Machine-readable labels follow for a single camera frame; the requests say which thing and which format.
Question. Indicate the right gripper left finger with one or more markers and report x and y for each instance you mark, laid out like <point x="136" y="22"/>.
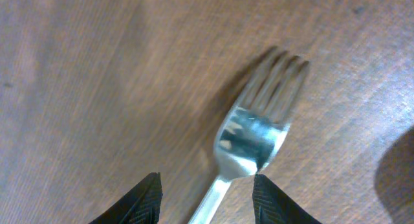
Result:
<point x="141" y="205"/>

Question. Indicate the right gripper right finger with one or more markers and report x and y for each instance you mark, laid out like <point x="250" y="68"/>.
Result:
<point x="273" y="206"/>

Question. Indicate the steel fork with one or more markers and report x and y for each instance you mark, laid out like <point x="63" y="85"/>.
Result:
<point x="256" y="125"/>

